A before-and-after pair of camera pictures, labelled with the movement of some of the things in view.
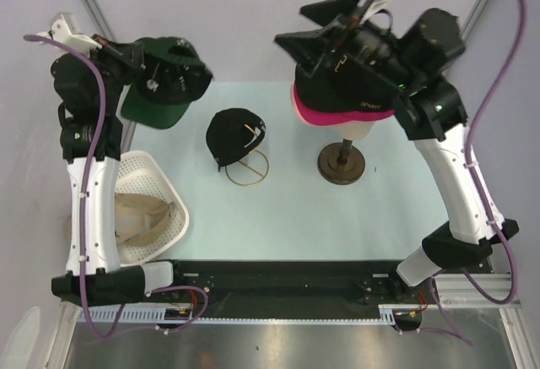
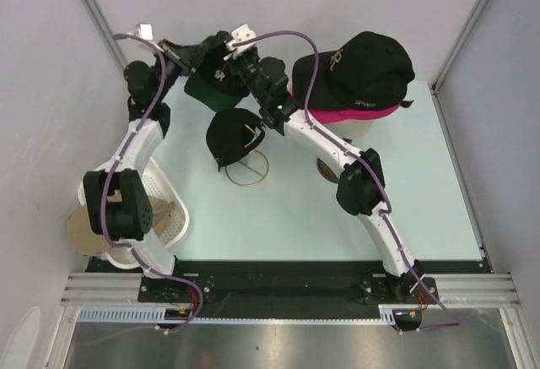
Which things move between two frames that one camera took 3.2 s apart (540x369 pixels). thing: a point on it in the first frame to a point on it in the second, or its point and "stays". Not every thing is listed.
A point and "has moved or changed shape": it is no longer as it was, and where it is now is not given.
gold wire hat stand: x=261 y=175 stays
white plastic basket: x=137 y=175 stays
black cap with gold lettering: x=231 y=133 stays
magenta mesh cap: x=333 y=118 stays
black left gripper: x=131 y=56 to x=185 y=58
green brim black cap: x=172 y=77 has moved or changed shape
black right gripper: x=308 y=48 to x=234 y=62
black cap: x=345 y=89 stays
